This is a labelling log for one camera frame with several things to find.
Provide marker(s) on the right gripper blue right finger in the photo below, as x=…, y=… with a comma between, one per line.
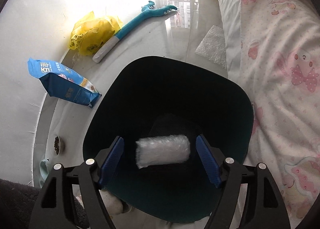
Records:
x=209, y=163

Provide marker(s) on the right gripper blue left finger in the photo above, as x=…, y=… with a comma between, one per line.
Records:
x=111, y=157

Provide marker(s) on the small pet food bowl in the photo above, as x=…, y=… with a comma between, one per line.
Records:
x=59, y=145

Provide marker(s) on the blue pet food bag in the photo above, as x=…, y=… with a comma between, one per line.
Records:
x=64, y=83

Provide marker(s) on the flat bubble wrap sheet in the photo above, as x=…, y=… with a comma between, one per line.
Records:
x=213, y=46

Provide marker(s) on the yellow plastic bag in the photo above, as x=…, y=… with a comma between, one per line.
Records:
x=90, y=33

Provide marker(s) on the pink patterned white quilt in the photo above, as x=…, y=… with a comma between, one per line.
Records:
x=279, y=71

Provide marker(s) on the white bed sheet mattress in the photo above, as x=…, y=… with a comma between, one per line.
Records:
x=230, y=16

